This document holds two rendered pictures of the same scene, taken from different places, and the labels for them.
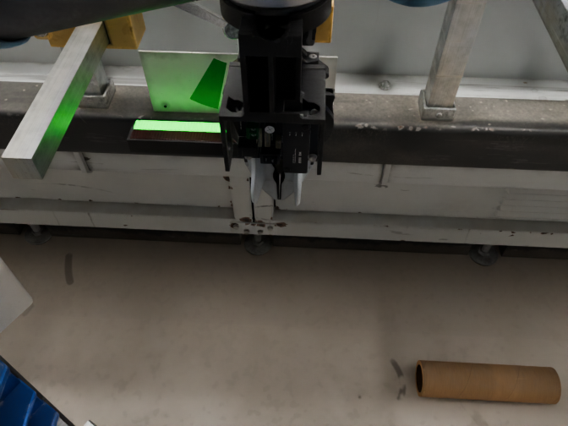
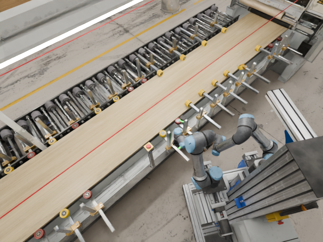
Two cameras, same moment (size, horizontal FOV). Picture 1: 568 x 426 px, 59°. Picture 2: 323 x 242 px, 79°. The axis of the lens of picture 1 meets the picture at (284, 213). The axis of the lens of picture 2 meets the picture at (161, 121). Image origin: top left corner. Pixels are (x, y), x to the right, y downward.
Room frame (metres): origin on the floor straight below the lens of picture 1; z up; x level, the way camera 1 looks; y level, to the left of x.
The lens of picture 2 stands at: (-0.04, 0.95, 2.88)
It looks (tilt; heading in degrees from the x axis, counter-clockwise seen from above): 58 degrees down; 318
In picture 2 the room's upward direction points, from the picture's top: 4 degrees counter-clockwise
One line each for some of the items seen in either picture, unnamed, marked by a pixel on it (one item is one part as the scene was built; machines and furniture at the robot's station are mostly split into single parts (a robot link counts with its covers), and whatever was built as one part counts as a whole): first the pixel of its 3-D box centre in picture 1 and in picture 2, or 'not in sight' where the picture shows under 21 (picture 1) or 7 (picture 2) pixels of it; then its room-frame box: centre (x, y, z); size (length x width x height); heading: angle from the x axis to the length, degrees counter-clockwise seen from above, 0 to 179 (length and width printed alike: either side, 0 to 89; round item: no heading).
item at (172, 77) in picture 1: (239, 85); not in sight; (0.57, 0.06, 0.75); 0.26 x 0.01 x 0.10; 87
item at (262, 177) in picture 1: (259, 176); not in sight; (0.30, 0.02, 0.86); 0.06 x 0.03 x 0.09; 177
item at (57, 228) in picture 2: not in sight; (68, 230); (0.68, 1.53, 0.88); 0.03 x 0.03 x 0.48; 87
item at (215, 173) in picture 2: not in sight; (214, 175); (0.03, 0.32, 1.21); 0.13 x 0.12 x 0.14; 67
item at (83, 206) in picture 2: not in sight; (91, 209); (0.66, 1.28, 0.91); 0.03 x 0.03 x 0.48; 87
